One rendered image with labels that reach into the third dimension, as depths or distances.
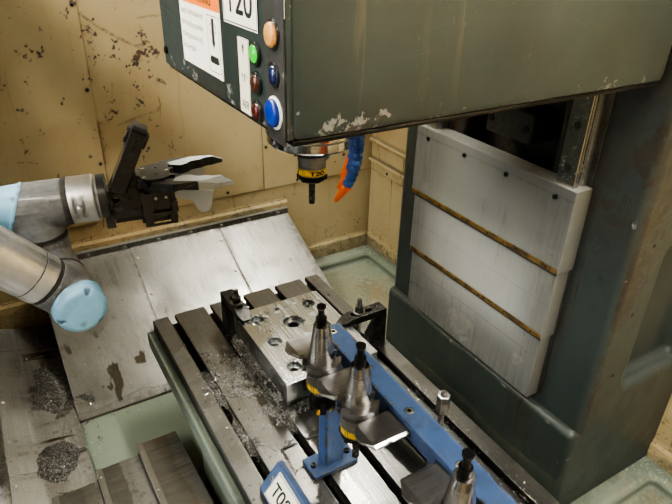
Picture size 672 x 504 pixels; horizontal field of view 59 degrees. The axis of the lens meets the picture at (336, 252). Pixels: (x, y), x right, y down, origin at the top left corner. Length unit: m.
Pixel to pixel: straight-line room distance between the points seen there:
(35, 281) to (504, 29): 0.69
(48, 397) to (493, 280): 1.25
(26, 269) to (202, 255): 1.28
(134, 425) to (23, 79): 1.00
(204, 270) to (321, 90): 1.49
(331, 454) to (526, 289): 0.53
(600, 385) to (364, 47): 0.94
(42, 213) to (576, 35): 0.80
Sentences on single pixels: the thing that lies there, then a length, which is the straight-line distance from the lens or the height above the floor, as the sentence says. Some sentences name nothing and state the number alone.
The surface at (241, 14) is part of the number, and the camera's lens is 0.71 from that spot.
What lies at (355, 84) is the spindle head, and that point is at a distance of 0.66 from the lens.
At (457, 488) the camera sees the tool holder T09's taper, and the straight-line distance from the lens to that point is 0.73.
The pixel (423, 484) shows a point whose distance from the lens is 0.82.
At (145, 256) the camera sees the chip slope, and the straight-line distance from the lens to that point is 2.11.
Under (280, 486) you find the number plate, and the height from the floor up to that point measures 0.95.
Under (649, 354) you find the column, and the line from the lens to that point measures 1.59.
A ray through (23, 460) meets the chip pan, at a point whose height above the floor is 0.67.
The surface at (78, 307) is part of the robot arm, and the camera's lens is 0.92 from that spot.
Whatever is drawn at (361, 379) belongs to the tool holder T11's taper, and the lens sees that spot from 0.85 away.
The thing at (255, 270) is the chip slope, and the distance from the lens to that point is 2.10.
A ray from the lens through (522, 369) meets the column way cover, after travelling 1.43.
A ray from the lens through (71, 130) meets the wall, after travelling 1.96.
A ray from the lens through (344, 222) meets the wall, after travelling 2.47.
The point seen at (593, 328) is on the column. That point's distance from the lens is 1.30.
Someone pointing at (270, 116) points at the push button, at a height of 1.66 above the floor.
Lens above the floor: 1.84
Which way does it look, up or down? 29 degrees down
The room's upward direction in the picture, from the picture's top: 1 degrees clockwise
